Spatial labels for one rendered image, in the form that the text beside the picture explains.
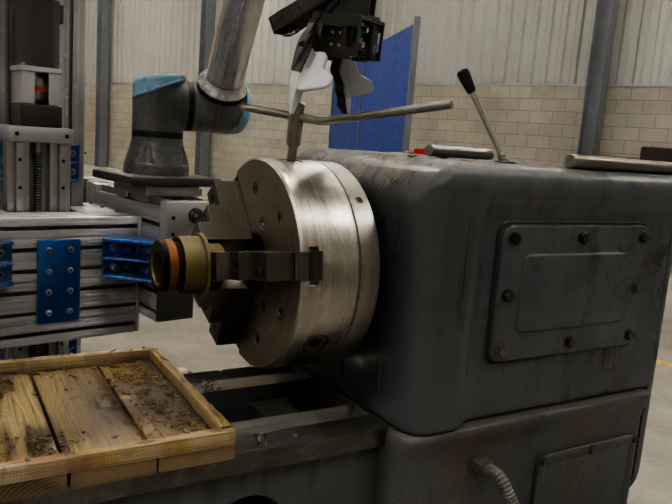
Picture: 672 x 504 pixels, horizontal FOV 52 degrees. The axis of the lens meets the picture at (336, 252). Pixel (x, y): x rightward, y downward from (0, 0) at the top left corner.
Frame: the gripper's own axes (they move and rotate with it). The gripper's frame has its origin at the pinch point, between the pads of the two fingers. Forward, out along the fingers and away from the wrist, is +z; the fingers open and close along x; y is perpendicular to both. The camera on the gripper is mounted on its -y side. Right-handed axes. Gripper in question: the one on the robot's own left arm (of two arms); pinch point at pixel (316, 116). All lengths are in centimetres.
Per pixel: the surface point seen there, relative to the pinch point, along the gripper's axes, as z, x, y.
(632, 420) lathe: 47, 43, 48
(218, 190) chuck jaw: 13.0, -3.6, -13.6
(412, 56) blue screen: -32, 464, -199
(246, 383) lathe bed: 44.6, 0.7, -7.9
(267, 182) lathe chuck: 9.9, -4.9, -3.8
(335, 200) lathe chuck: 10.7, -3.0, 6.5
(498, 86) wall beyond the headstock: -29, 1091, -317
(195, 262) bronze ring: 21.0, -14.8, -7.5
